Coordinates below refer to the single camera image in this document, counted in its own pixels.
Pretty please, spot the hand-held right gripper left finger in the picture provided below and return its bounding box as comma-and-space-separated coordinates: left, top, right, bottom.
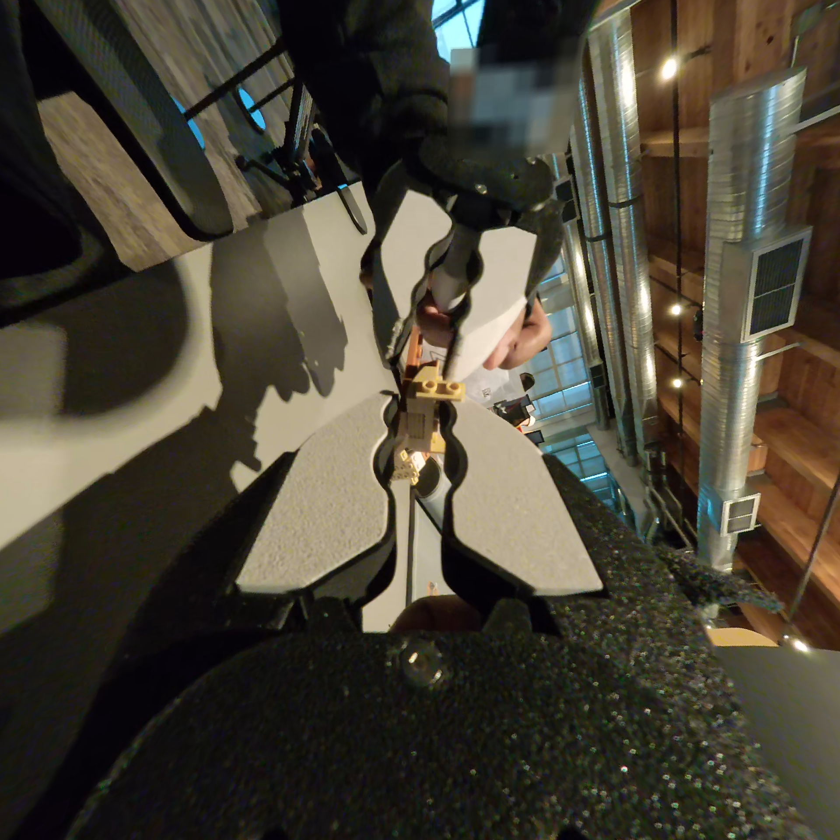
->
235, 392, 401, 596

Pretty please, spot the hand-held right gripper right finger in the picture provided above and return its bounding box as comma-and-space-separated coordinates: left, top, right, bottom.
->
440, 395, 603, 601

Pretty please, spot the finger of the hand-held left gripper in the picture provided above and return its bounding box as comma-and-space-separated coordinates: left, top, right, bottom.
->
369, 189, 455, 363
451, 225, 543, 385

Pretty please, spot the tan brick assembly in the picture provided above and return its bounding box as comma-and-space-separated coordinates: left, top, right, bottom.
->
402, 364, 469, 455

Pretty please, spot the person's left forearm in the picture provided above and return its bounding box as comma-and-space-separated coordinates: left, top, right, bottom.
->
279, 0, 454, 198

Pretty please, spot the grey desk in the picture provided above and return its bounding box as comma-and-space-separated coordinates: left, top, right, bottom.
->
0, 180, 424, 634

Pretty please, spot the person's left hand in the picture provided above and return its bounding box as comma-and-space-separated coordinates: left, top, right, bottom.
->
486, 303, 550, 373

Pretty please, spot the yellow framed black board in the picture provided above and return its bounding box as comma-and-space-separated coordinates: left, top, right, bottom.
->
705, 625, 840, 840

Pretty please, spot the silver ventilation duct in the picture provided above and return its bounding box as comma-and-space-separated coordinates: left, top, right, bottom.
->
570, 10, 660, 463
694, 64, 815, 573

